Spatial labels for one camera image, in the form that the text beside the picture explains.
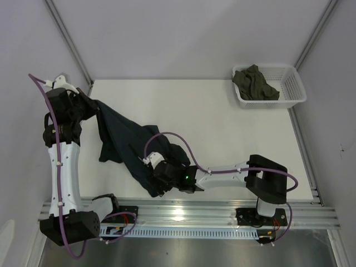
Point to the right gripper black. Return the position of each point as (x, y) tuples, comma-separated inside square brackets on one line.
[(156, 182)]

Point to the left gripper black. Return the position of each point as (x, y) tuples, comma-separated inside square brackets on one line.
[(92, 104)]

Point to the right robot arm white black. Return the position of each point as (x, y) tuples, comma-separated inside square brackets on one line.
[(266, 179)]

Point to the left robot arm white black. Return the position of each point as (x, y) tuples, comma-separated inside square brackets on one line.
[(69, 221)]

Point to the olive green shorts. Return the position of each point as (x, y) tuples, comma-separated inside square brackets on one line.
[(253, 86)]

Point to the white plastic basket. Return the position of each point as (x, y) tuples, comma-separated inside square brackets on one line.
[(284, 78)]

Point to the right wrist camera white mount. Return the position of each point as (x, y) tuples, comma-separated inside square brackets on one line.
[(153, 159)]

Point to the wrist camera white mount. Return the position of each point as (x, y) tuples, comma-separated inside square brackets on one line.
[(60, 82), (153, 159)]

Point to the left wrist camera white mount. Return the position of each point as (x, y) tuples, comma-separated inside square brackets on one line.
[(60, 82)]

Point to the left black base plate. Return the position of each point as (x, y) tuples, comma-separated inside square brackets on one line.
[(127, 218)]

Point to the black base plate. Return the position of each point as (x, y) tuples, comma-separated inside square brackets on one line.
[(249, 217), (127, 218)]

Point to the white slotted cable duct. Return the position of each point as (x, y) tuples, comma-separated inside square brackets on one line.
[(193, 233)]

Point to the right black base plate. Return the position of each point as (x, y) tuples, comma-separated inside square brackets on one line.
[(249, 217)]

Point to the left aluminium frame post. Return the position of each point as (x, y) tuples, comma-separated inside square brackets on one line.
[(65, 34)]

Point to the aluminium frame post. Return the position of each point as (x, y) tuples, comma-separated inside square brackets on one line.
[(65, 34), (317, 31)]

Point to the aluminium mounting rail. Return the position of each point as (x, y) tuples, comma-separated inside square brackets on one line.
[(221, 214)]

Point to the right aluminium frame post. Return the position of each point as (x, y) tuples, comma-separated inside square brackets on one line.
[(317, 31)]

